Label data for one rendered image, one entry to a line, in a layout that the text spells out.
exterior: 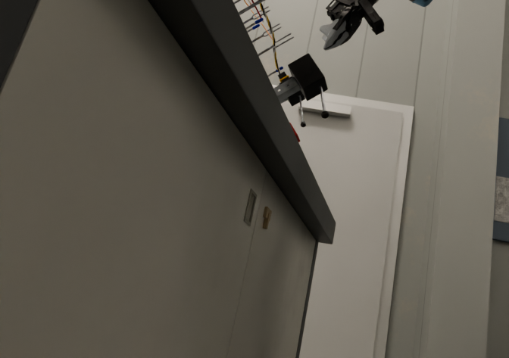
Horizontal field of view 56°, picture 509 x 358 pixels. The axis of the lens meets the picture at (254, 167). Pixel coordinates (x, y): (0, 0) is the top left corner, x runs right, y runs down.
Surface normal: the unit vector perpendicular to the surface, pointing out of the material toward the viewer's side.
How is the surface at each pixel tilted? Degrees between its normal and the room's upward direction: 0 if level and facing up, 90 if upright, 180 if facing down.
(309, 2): 90
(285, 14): 90
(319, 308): 90
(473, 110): 90
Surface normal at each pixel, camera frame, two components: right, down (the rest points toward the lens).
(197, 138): 0.94, 0.10
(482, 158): -0.07, -0.33
